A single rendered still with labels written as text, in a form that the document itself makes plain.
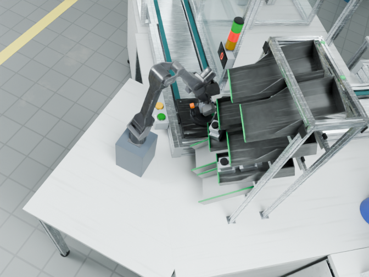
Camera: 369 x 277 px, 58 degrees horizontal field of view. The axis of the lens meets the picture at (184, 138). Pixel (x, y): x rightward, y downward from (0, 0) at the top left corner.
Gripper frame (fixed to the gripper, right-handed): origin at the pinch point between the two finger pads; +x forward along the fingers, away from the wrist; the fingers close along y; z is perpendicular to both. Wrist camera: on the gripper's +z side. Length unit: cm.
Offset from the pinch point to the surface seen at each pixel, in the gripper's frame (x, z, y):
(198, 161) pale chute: 0.6, -12.8, -27.7
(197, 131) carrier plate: 5.6, -11.2, -9.4
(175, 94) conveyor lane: 3.7, -17.6, 16.8
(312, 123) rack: -44, 37, -53
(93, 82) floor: 52, -111, 111
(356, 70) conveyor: 85, 81, 34
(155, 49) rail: -1, -22, 49
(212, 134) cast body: -16.5, 2.1, -27.2
